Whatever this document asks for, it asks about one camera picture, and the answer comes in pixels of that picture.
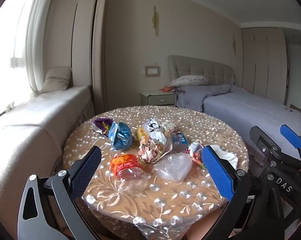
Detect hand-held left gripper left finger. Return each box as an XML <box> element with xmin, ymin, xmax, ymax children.
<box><xmin>17</xmin><ymin>146</ymin><xmax>102</xmax><ymax>240</ymax></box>

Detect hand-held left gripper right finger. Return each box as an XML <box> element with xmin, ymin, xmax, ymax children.
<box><xmin>202</xmin><ymin>145</ymin><xmax>284</xmax><ymax>240</ymax></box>

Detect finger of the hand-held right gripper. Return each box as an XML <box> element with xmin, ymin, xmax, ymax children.
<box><xmin>280</xmin><ymin>124</ymin><xmax>301</xmax><ymax>161</ymax></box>
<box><xmin>250</xmin><ymin>126</ymin><xmax>301</xmax><ymax>172</ymax></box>

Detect white tissue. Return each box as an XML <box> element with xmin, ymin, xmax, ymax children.
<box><xmin>210</xmin><ymin>145</ymin><xmax>238</xmax><ymax>170</ymax></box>

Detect yellow snack pack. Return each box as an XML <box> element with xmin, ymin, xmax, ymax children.
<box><xmin>136</xmin><ymin>127</ymin><xmax>148</xmax><ymax>142</ymax></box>

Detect paper wrapper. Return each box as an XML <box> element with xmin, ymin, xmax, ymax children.
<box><xmin>137</xmin><ymin>139</ymin><xmax>172</xmax><ymax>164</ymax></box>

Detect pale snack bag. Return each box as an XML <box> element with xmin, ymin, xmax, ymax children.
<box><xmin>160</xmin><ymin>120</ymin><xmax>178</xmax><ymax>133</ymax></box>

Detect bed with lavender cover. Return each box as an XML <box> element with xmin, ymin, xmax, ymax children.
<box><xmin>175</xmin><ymin>84</ymin><xmax>301</xmax><ymax>165</ymax></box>

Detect red and white wrapper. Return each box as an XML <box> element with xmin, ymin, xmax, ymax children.
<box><xmin>185</xmin><ymin>142</ymin><xmax>208</xmax><ymax>168</ymax></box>

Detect plastic bottle with orange label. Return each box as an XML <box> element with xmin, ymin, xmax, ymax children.
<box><xmin>110</xmin><ymin>154</ymin><xmax>148</xmax><ymax>193</ymax></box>

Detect clear plastic bag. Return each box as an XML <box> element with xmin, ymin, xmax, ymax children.
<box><xmin>153</xmin><ymin>153</ymin><xmax>193</xmax><ymax>182</ymax></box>

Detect purple snack wrapper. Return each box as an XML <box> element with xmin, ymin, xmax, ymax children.
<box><xmin>92</xmin><ymin>118</ymin><xmax>114</xmax><ymax>137</ymax></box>

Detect blue snack bag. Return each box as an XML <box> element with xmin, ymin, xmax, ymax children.
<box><xmin>108</xmin><ymin>121</ymin><xmax>134</xmax><ymax>150</ymax></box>

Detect small blue box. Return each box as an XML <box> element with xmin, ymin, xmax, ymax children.
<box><xmin>170</xmin><ymin>131</ymin><xmax>189</xmax><ymax>146</ymax></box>

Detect round table, embroidered cloth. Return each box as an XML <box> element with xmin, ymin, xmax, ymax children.
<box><xmin>63</xmin><ymin>106</ymin><xmax>249</xmax><ymax>238</ymax></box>

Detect person's leg in orange pants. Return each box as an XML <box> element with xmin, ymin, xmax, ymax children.
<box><xmin>185</xmin><ymin>205</ymin><xmax>231</xmax><ymax>240</ymax></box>

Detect beige window seat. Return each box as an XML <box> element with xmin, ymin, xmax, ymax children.
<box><xmin>0</xmin><ymin>85</ymin><xmax>96</xmax><ymax>230</ymax></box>

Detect lavender blanket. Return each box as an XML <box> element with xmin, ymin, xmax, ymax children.
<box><xmin>175</xmin><ymin>84</ymin><xmax>241</xmax><ymax>113</ymax></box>

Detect white and black wrapper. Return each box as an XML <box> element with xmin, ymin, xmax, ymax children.
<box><xmin>143</xmin><ymin>118</ymin><xmax>174</xmax><ymax>153</ymax></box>

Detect beige wardrobe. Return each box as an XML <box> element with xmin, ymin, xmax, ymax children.
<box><xmin>241</xmin><ymin>27</ymin><xmax>301</xmax><ymax>113</ymax></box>

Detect beige tufted headboard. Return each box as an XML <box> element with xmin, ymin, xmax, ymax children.
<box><xmin>167</xmin><ymin>55</ymin><xmax>234</xmax><ymax>90</ymax></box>

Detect beige pillow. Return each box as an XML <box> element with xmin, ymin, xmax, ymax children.
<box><xmin>168</xmin><ymin>75</ymin><xmax>209</xmax><ymax>88</ymax></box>

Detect grey nightstand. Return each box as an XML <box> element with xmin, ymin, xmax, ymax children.
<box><xmin>140</xmin><ymin>90</ymin><xmax>177</xmax><ymax>107</ymax></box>

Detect beige cushion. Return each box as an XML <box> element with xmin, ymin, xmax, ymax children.
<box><xmin>42</xmin><ymin>67</ymin><xmax>73</xmax><ymax>92</ymax></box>

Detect white curtain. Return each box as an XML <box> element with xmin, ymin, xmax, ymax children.
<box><xmin>14</xmin><ymin>0</ymin><xmax>56</xmax><ymax>98</ymax></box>

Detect wall switch panel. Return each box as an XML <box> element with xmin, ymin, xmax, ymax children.
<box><xmin>145</xmin><ymin>65</ymin><xmax>161</xmax><ymax>78</ymax></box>

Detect gold wall lamp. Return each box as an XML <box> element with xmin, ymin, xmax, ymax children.
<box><xmin>153</xmin><ymin>5</ymin><xmax>159</xmax><ymax>36</ymax></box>

